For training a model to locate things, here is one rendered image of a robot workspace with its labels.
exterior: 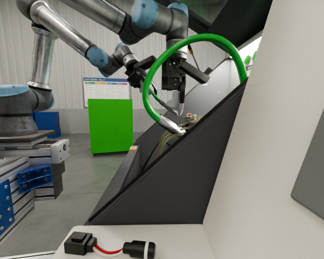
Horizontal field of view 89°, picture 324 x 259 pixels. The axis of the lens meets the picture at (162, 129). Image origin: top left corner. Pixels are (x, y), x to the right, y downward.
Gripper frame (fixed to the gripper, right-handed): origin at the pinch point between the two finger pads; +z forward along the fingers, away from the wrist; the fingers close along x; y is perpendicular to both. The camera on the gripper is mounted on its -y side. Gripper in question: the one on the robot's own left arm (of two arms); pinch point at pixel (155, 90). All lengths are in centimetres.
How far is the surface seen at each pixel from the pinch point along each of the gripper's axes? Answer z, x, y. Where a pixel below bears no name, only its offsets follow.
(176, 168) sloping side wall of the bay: 39, 32, -6
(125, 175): 27.8, 16.2, 19.6
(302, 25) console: 36, 36, -28
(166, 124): 28.9, 25.7, -6.2
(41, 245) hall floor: 15, -14, 164
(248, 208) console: 48, 35, -13
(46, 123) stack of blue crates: -391, -194, 451
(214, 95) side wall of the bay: 6.2, -33.1, -16.0
